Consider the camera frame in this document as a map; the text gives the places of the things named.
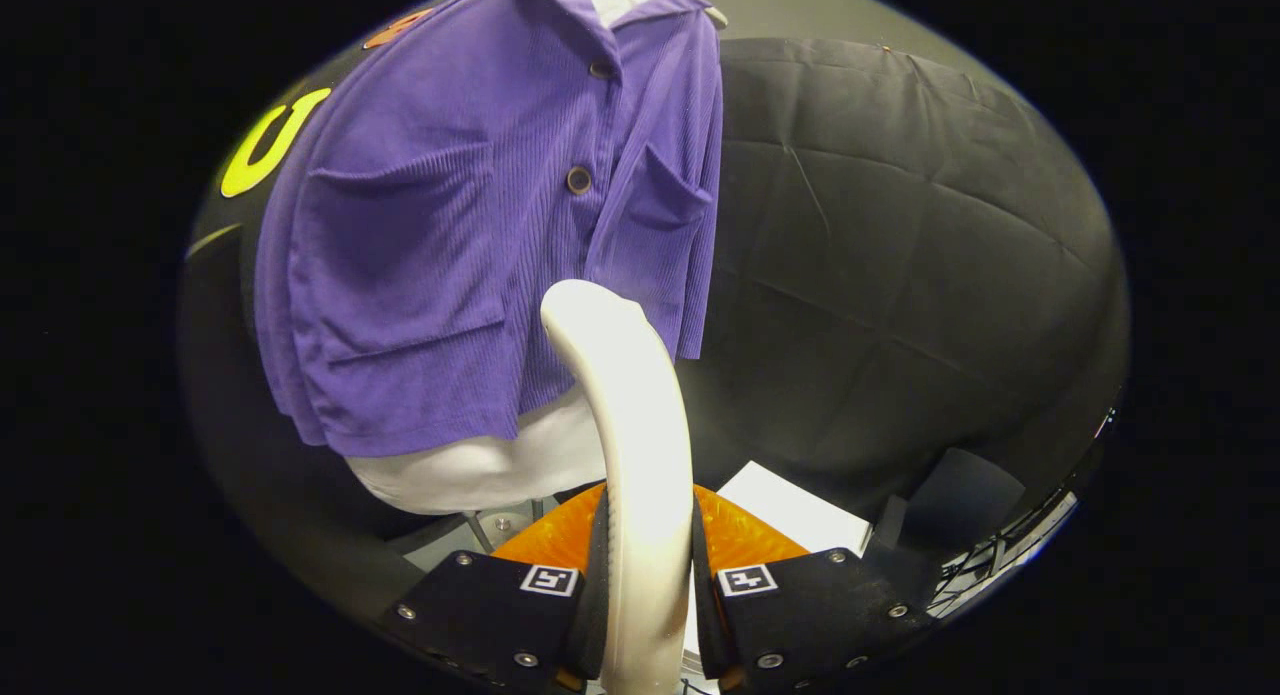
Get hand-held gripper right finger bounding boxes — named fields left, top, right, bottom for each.
left=692, top=485, right=941, bottom=694

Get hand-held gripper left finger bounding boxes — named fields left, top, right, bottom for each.
left=375, top=482, right=611, bottom=694

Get white garment steamer head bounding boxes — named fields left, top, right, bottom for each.
left=540, top=279, right=695, bottom=695

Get purple corduroy jacket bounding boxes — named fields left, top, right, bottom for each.
left=254, top=0, right=724, bottom=458

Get grey garment stand base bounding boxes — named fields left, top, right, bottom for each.
left=400, top=495, right=601, bottom=576

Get white plastic clothes hanger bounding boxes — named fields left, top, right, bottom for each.
left=650, top=0, right=729, bottom=29

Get white flat box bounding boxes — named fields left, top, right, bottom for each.
left=718, top=462, right=873, bottom=556

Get white ironing form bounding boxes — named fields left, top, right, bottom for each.
left=345, top=0, right=691, bottom=516

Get dark box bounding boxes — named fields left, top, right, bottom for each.
left=875, top=448, right=1026, bottom=576

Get metal wire rack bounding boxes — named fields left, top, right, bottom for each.
left=930, top=490, right=1081, bottom=618

